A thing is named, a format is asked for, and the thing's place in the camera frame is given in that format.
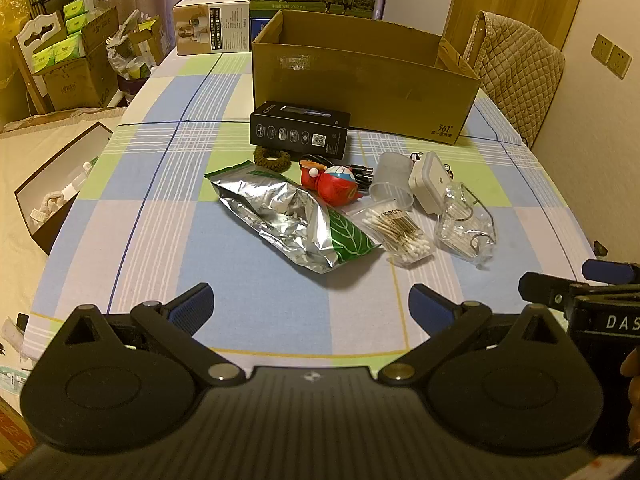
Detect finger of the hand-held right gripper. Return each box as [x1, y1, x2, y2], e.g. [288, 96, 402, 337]
[518, 271, 591, 317]
[582, 259, 640, 286]

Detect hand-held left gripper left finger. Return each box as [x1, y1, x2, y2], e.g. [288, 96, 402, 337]
[62, 282, 246, 387]

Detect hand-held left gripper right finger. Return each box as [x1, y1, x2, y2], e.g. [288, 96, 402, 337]
[377, 282, 571, 387]

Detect white plug adapter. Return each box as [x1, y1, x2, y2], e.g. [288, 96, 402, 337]
[408, 151, 451, 216]

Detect black USB cable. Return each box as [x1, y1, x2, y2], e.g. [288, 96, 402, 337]
[300, 154, 376, 190]

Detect brown braided hair tie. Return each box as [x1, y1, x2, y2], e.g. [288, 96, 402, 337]
[253, 146, 295, 168]

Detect black shaver box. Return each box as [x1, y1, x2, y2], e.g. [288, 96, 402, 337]
[249, 100, 349, 160]

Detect person's right hand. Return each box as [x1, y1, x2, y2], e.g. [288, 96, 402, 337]
[620, 345, 640, 453]

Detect bag of cotton swabs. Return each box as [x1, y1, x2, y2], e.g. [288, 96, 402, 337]
[347, 200, 435, 268]

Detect clear bag of key rings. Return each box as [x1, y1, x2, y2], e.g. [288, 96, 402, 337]
[433, 180, 499, 267]

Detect silver foil bag green leaf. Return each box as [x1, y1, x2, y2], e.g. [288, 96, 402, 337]
[204, 160, 383, 275]

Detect translucent plastic cup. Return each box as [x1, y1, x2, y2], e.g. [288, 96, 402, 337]
[368, 152, 415, 211]

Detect dark brown open box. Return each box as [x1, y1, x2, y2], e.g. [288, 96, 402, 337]
[14, 121, 115, 256]

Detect red cartoon toy figure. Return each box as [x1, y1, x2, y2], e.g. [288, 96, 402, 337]
[299, 159, 362, 207]

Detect white plastic fittings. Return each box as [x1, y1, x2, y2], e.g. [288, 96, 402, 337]
[30, 157, 98, 221]

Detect chair with quilted cover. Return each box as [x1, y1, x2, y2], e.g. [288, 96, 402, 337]
[462, 10, 566, 148]

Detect cream bed cover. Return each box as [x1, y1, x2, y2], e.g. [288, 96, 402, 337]
[0, 107, 128, 411]

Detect large cardboard box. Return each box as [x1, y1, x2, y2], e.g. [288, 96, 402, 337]
[32, 7, 121, 111]

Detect crumpled plastic bag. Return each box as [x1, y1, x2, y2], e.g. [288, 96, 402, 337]
[106, 9, 151, 81]

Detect small cardboard box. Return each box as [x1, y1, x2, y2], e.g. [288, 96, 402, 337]
[128, 16, 166, 66]

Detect white product box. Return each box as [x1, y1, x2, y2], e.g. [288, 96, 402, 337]
[173, 0, 251, 57]

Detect stack of green tissue packs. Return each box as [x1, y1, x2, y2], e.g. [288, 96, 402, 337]
[31, 0, 96, 73]

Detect yellow plastic bag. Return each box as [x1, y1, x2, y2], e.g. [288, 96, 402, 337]
[0, 0, 32, 126]

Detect white wooden chair back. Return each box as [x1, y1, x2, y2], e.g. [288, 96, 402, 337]
[10, 10, 68, 116]

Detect wall socket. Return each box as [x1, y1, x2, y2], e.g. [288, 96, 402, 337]
[611, 45, 633, 80]
[591, 34, 615, 67]

